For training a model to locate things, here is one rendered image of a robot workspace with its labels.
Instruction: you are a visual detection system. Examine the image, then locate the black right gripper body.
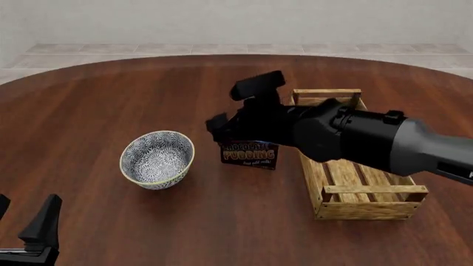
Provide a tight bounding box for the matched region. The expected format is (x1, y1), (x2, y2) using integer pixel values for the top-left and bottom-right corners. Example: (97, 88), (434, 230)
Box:
(212, 95), (296, 148)

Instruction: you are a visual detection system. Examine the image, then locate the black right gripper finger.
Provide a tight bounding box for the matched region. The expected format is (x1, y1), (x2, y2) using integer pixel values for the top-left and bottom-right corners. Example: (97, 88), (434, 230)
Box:
(205, 111), (228, 141)

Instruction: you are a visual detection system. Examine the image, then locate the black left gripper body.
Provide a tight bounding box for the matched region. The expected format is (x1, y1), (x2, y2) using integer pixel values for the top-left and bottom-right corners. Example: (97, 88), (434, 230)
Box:
(0, 242), (61, 266)

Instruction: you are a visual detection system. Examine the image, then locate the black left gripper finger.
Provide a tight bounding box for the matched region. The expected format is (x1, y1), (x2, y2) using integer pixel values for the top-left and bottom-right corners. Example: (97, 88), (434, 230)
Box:
(0, 193), (11, 224)
(18, 193), (64, 250)

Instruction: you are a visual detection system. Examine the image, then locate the blue white patterned bowl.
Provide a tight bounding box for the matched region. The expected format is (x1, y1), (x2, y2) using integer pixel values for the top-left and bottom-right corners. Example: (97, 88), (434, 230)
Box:
(119, 130), (196, 191)

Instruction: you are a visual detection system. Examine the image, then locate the wooden slat tray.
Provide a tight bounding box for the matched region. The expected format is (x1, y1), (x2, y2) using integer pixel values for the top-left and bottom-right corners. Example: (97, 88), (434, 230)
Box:
(290, 88), (430, 222)

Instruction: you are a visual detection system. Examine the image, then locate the chocolate pudding box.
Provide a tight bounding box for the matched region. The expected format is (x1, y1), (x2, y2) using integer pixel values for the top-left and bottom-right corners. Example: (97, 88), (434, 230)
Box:
(220, 140), (279, 172)

